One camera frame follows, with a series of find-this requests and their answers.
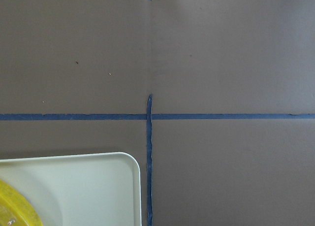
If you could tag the yellow banana basket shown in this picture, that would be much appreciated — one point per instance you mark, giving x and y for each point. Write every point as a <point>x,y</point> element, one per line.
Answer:
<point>15,210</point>

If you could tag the white bear print tray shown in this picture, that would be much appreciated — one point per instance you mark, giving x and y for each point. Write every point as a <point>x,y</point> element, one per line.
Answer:
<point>79,190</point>

